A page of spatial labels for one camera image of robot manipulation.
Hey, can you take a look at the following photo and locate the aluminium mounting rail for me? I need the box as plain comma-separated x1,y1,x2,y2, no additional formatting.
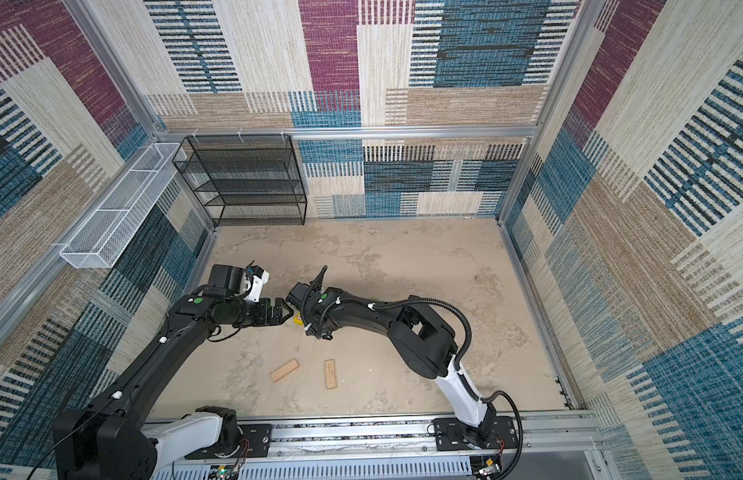
149,411,621,479

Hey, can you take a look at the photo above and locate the white wire mesh basket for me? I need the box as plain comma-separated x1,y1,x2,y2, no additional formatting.
59,143,179,269

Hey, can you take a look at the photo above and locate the wood block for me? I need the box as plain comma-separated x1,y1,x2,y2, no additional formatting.
324,359,338,390
269,358,299,383

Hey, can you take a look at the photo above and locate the wood block lower middle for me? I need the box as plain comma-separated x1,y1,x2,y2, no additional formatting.
324,359,338,390

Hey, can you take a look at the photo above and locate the wood block lower left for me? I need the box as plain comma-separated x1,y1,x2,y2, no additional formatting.
269,358,299,383

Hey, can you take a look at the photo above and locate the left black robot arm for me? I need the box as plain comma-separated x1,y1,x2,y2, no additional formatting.
52,265,294,479

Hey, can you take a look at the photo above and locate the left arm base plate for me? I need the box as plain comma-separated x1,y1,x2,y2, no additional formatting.
185,423,273,460

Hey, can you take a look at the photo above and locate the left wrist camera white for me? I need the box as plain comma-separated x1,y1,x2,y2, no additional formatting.
243,263,269,303

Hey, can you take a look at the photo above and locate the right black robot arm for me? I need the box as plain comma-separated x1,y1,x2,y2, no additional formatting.
286,283,495,448

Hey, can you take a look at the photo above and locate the black wire shelf rack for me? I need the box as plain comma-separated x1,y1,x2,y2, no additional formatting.
172,134,307,227

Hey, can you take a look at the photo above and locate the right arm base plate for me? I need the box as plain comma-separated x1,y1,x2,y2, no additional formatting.
431,416,519,451

